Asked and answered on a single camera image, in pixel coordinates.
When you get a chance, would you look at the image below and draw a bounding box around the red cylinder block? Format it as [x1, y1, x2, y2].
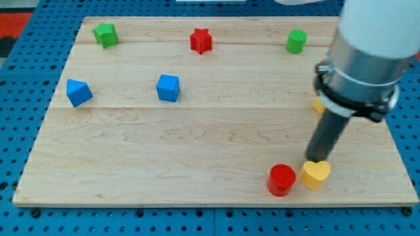
[266, 164, 296, 197]

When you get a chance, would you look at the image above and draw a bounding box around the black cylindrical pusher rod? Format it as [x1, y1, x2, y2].
[305, 109, 350, 163]

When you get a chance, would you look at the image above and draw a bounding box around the green star block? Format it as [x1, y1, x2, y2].
[93, 22, 118, 49]

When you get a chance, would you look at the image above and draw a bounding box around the red star block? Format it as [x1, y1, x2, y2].
[190, 28, 213, 54]

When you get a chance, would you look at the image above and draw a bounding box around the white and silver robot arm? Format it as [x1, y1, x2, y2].
[305, 0, 419, 162]

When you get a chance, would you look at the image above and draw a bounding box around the blue cube block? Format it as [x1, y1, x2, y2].
[156, 74, 180, 102]

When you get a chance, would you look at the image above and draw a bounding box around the light wooden board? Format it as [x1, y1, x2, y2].
[12, 16, 419, 208]

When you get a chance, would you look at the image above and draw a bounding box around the yellow heart block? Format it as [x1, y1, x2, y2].
[299, 161, 331, 190]

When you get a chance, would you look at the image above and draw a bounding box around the green cylinder block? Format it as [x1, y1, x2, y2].
[286, 29, 307, 54]

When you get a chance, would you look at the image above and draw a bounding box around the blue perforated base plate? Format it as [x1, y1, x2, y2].
[1, 0, 419, 235]

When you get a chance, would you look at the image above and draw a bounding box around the yellow block behind arm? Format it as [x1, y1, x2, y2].
[313, 96, 326, 114]

